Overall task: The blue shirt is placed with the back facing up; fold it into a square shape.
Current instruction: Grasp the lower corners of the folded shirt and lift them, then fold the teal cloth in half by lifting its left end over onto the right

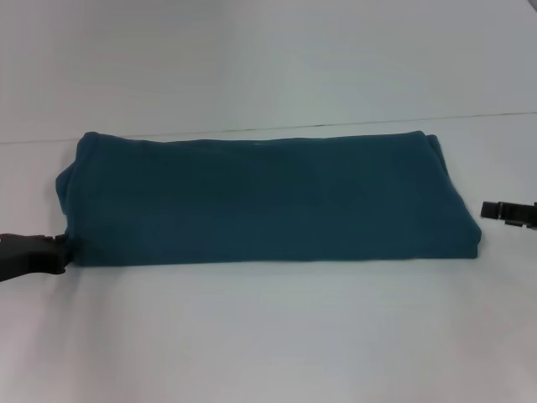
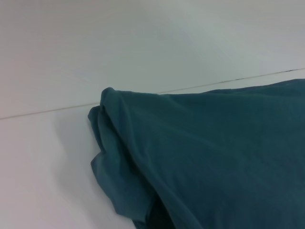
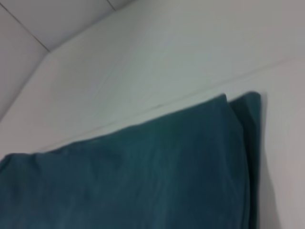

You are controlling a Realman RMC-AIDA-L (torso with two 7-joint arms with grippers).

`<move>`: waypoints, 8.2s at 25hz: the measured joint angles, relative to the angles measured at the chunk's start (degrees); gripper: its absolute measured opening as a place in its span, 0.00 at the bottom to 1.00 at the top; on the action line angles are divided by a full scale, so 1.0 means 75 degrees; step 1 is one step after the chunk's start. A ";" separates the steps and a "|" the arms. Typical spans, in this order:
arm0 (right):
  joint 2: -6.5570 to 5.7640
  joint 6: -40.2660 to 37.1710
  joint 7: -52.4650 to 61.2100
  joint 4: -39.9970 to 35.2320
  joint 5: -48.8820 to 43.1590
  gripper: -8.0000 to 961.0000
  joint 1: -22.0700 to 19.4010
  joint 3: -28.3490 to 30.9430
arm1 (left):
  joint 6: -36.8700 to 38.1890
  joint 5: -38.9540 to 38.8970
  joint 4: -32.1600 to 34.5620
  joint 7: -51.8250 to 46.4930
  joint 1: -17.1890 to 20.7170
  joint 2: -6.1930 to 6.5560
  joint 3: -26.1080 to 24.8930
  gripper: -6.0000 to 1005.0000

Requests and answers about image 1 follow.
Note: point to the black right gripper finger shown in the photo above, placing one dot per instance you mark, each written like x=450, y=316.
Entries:
x=490, y=210

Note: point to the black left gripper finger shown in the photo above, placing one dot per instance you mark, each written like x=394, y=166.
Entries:
x=62, y=254

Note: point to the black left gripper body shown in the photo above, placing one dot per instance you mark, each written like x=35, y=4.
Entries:
x=25, y=256

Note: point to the teal blue t-shirt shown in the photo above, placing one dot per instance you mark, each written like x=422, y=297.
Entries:
x=272, y=201

